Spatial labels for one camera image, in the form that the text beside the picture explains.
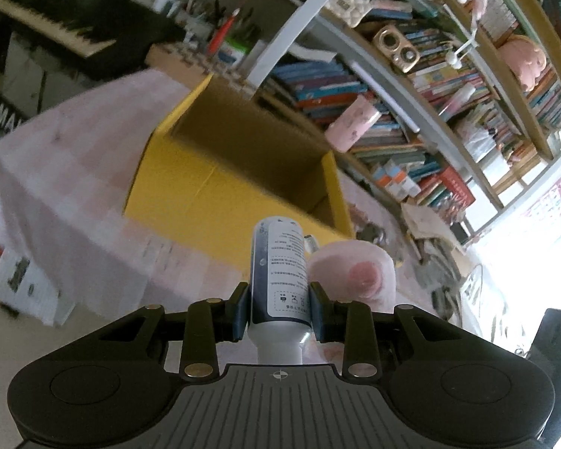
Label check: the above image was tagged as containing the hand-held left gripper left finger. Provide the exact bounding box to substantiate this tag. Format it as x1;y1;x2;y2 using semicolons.
61;283;250;381

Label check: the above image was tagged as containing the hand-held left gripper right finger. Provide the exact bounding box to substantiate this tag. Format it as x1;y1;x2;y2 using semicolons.
311;282;510;381

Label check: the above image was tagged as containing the pale pink plush toy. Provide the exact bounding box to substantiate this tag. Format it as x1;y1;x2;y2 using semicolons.
306;239;398;363

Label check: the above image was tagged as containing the white bottle blue label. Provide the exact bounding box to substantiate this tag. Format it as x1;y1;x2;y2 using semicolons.
247;216;313;366

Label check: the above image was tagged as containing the yellow cardboard box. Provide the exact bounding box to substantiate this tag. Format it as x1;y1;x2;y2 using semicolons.
123;72;356;274

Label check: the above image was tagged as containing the pink checked desktop tablecloth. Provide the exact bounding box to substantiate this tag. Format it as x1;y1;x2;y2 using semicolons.
0;68;473;333

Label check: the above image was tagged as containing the pile of papers and books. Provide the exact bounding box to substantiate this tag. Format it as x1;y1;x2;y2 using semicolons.
399;199;478;319

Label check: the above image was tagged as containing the orange white carton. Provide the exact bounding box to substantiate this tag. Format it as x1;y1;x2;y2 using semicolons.
393;173;422;201
376;159;408;192

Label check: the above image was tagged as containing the large red book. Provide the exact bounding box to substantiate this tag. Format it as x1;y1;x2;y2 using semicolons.
437;168;476;216

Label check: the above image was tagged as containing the pink printed cup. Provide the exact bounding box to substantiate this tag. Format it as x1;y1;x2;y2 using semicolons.
325;95;381;153

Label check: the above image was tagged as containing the row of thin paperback books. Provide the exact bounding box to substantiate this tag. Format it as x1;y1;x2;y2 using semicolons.
451;63;561;183

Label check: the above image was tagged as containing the row of slanted colourful books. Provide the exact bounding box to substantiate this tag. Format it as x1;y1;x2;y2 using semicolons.
264;58;431;169

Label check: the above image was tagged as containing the white pen cup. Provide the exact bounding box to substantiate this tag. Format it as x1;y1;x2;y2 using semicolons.
217;40;253;66

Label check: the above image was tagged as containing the wooden chessboard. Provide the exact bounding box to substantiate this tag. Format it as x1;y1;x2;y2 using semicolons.
145;42;253;99

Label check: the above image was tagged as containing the gold speaker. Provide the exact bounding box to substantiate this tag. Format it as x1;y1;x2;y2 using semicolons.
373;23;420;74

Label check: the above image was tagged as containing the pink plush pillow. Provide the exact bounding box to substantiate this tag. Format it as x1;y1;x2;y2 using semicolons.
498;35;550;92

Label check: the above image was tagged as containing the red pen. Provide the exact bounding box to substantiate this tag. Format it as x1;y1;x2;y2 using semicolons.
209;7;241;54

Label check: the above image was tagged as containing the white hanging ornament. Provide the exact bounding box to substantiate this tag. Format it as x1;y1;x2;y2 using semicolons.
446;33;480;67

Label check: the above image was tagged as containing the white wooden bookshelf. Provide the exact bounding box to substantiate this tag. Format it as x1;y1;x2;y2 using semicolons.
135;0;561;244

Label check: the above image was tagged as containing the white pearl handbag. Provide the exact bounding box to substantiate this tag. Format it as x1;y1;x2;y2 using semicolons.
325;0;379;26

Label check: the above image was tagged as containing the black digital piano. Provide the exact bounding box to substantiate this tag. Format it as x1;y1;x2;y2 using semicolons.
0;0;188;150

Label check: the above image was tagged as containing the wall poster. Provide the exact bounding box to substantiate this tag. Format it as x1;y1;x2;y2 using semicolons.
514;175;561;267

